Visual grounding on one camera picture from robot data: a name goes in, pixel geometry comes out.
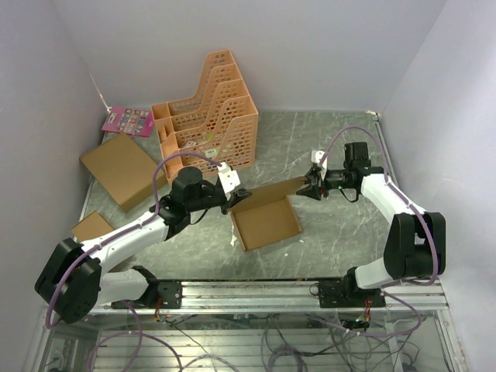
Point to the brown cardboard box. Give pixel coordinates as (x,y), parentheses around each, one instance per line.
(267,216)

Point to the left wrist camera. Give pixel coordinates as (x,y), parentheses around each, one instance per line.
(229,178)

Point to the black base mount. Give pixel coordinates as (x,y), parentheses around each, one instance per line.
(169,294)
(335,293)

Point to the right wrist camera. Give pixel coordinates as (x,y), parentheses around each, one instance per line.
(319,159)

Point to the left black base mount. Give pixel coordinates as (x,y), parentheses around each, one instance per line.
(169,294)

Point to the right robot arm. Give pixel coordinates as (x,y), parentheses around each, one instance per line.
(415,249)

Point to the orange plastic file organizer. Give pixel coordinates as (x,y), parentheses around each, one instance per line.
(219,121)

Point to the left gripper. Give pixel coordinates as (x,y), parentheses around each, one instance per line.
(235,198)

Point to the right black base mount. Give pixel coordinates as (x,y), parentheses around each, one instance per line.
(335,293)

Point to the pink sticker sheet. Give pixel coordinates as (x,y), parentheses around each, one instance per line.
(131,121)

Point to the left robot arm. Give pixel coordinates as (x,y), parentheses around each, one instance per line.
(78,276)

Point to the large folded cardboard box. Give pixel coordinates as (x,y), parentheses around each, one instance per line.
(123,165)

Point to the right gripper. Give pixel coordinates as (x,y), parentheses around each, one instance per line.
(317,178)

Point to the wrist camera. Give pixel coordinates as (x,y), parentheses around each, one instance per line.
(319,159)
(229,178)

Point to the small folded cardboard box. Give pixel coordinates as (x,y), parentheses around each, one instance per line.
(92,226)

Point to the aluminium mounting rail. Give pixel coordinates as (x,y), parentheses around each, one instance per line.
(288,296)

